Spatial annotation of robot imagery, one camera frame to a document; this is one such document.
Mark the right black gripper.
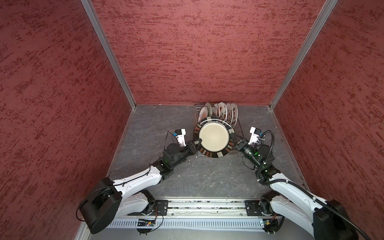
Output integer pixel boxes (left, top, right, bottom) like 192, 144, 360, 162
230, 132, 262, 169

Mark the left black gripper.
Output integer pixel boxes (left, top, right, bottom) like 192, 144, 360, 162
171, 138, 202, 168

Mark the dark rim striped plate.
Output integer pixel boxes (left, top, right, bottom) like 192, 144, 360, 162
193, 117, 235, 158

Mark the watermelon plate blue rim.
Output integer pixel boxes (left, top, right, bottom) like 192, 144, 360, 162
219, 102, 227, 119

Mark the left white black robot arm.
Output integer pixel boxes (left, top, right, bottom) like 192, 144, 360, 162
76, 139, 202, 234

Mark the orange sunburst white plate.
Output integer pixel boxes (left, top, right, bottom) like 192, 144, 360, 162
198, 106, 208, 122

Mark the patterned white plate rightmost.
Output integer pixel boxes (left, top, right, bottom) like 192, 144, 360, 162
226, 103, 238, 128

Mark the right small circuit board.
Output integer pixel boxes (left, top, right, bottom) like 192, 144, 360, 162
263, 219, 279, 234

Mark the small circuit board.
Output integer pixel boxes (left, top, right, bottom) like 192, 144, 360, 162
263, 219, 279, 234
137, 219, 157, 228

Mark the left small circuit board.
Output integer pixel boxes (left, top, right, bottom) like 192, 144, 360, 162
137, 219, 157, 228

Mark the steel wire dish rack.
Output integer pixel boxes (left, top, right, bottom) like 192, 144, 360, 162
193, 104, 244, 158

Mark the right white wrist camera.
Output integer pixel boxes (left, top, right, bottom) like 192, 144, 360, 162
249, 127, 262, 146

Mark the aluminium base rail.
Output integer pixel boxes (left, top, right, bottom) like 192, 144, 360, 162
156, 197, 282, 219

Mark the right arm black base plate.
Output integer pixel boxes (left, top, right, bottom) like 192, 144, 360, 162
245, 200, 274, 216

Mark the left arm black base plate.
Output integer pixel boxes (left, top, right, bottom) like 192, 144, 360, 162
129, 200, 169, 216

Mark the white perforated cable tray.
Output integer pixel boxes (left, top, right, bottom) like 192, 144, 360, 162
108, 218, 265, 231

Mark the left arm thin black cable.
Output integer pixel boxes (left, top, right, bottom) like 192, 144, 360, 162
75, 131, 181, 223

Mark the right aluminium corner post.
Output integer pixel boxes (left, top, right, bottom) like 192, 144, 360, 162
269, 0, 338, 112

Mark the aluminium corner post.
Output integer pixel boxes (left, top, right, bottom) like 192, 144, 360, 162
269, 0, 338, 112
81, 0, 137, 111

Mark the left aluminium corner post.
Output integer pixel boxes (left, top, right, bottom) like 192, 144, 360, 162
81, 0, 137, 111

